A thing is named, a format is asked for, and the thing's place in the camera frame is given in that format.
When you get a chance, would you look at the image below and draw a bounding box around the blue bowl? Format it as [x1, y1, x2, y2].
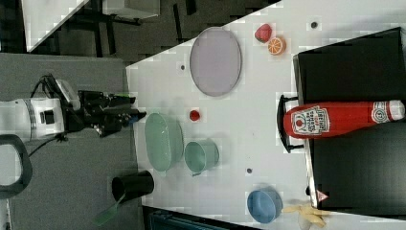
[247, 187, 282, 224]

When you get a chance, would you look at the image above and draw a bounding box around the red plush ketchup bottle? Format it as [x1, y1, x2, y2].
[282, 100, 405, 139]

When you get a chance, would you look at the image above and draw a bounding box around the blue metal frame rail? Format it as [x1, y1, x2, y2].
[143, 206, 258, 230]

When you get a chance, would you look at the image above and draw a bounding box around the small red strawberry toy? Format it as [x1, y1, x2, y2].
[190, 110, 200, 122]

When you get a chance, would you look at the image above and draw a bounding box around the green oval colander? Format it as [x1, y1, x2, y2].
[145, 113, 184, 173]

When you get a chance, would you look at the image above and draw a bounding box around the green spatula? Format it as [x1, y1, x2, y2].
[93, 195, 125, 226]

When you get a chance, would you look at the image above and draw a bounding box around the yellow peeled banana toy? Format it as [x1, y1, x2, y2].
[282, 205, 330, 230]

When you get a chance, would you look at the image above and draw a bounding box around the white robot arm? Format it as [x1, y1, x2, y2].
[1, 90, 147, 142]

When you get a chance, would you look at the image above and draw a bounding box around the large red plush strawberry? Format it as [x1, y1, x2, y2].
[255, 24, 272, 43]

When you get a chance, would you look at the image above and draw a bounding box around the orange slice toy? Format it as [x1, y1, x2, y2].
[268, 36, 286, 56]

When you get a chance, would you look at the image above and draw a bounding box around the green cup with handle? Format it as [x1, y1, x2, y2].
[184, 139, 219, 176]

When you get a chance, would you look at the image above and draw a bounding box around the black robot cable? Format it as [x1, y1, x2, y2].
[28, 74, 70, 158]

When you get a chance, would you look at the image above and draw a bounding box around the grey round plate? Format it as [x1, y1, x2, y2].
[190, 27, 242, 97]

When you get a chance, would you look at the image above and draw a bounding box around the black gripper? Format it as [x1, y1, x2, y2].
[65, 90, 147, 138]

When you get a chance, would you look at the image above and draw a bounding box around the black cylindrical cup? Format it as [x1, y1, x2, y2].
[111, 171, 154, 203]

